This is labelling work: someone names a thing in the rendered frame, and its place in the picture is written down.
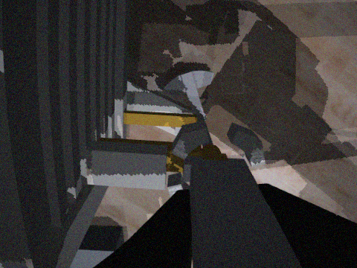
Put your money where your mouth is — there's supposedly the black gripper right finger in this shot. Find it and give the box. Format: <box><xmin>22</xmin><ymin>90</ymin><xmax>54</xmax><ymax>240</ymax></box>
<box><xmin>258</xmin><ymin>184</ymin><xmax>357</xmax><ymax>268</ymax></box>

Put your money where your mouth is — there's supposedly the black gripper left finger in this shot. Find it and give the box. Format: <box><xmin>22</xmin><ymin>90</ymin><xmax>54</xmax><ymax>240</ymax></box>
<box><xmin>93</xmin><ymin>190</ymin><xmax>193</xmax><ymax>268</ymax></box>

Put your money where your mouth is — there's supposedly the grey square frame with horizontal slats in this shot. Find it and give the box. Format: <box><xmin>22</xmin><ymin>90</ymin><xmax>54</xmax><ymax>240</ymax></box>
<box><xmin>0</xmin><ymin>0</ymin><xmax>301</xmax><ymax>268</ymax></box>

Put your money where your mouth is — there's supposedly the dark grey box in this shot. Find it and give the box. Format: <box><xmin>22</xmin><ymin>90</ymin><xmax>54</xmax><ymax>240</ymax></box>
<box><xmin>71</xmin><ymin>226</ymin><xmax>125</xmax><ymax>268</ymax></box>

